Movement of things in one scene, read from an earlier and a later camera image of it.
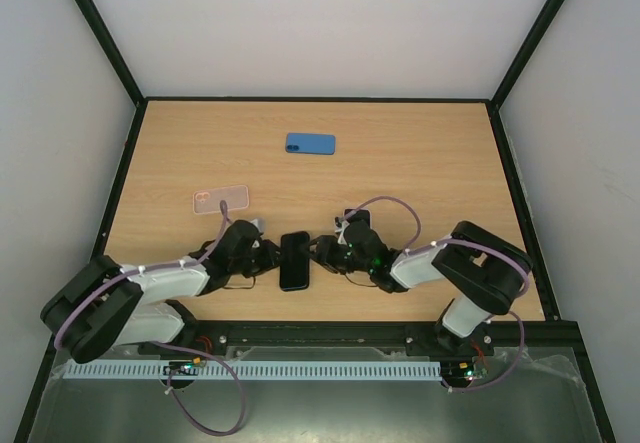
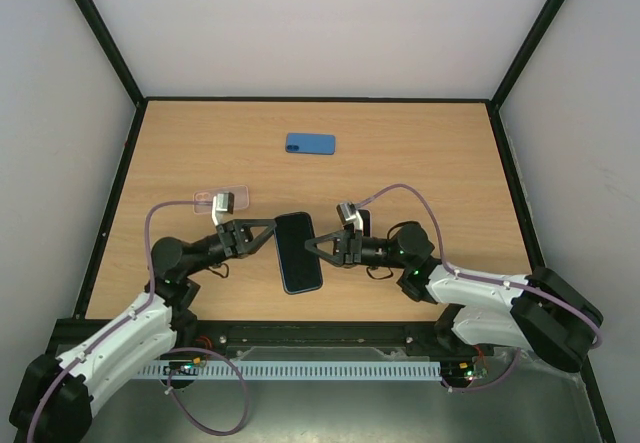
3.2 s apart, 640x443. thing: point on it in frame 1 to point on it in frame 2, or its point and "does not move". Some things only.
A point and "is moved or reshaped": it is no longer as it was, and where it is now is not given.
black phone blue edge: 294,261 is moved or reshaped
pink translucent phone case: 208,201 does not move
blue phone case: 310,143 does not move
